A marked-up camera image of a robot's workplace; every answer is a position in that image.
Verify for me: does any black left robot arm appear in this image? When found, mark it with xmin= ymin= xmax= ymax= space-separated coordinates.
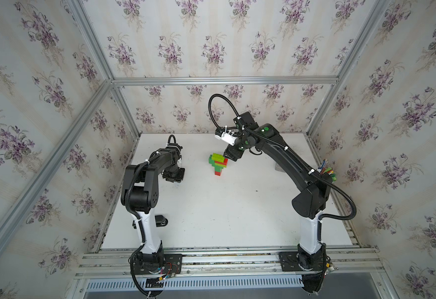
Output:
xmin=120 ymin=141 xmax=185 ymax=268

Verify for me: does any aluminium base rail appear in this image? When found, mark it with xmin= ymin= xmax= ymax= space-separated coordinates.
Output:
xmin=73 ymin=246 xmax=385 ymax=279

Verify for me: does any grey eraser block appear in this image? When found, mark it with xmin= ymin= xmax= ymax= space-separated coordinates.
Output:
xmin=275 ymin=163 xmax=284 ymax=172

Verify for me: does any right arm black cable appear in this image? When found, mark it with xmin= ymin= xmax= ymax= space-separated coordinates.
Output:
xmin=207 ymin=93 xmax=241 ymax=130

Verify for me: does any coloured pens bundle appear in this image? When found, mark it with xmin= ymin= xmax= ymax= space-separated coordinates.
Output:
xmin=318 ymin=159 xmax=337 ymax=182

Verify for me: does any red long lego brick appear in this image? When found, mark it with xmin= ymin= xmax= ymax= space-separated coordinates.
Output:
xmin=216 ymin=158 xmax=228 ymax=167

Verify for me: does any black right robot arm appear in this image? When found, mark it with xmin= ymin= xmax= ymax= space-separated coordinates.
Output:
xmin=215 ymin=112 xmax=357 ymax=271

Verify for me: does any lime green long lego brick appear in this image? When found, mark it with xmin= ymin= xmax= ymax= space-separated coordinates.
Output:
xmin=211 ymin=153 xmax=225 ymax=162

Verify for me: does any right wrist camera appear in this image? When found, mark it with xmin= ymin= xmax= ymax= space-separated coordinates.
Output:
xmin=215 ymin=126 xmax=241 ymax=146

